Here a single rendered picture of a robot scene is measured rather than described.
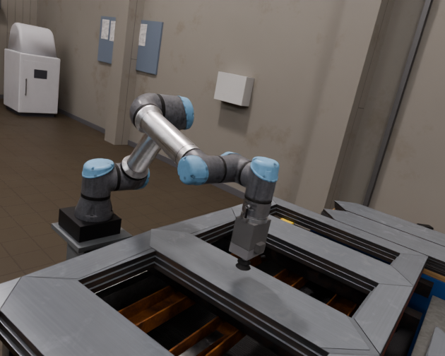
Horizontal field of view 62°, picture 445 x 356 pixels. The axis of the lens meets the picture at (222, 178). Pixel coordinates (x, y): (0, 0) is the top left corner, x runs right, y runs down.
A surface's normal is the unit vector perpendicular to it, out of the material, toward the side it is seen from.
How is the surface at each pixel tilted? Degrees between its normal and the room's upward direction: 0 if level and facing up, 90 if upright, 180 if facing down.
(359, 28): 90
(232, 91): 90
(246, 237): 90
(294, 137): 90
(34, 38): 71
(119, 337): 0
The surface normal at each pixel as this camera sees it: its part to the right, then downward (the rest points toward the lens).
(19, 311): 0.18, -0.94
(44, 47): 0.73, 0.00
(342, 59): -0.67, 0.09
